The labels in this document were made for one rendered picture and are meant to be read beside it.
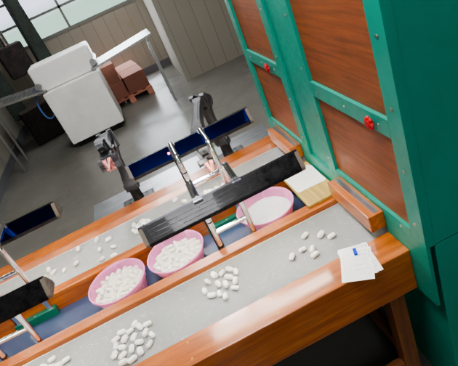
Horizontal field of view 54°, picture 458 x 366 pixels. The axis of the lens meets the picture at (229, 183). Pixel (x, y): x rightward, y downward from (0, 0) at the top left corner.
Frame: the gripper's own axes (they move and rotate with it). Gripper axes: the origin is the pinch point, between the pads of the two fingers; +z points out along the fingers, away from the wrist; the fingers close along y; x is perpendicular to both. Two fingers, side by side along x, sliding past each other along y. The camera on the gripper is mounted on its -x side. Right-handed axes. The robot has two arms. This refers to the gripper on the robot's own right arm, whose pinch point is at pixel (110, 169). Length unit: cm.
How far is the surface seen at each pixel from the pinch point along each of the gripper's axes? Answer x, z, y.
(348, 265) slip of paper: 29, 97, 68
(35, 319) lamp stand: 36, 33, -58
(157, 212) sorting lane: 33.1, -0.1, 9.4
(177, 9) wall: 17, -457, 121
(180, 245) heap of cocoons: 32, 37, 16
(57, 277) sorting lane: 33, 14, -47
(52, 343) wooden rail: 30, 62, -44
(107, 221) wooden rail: 30.8, -11.3, -17.0
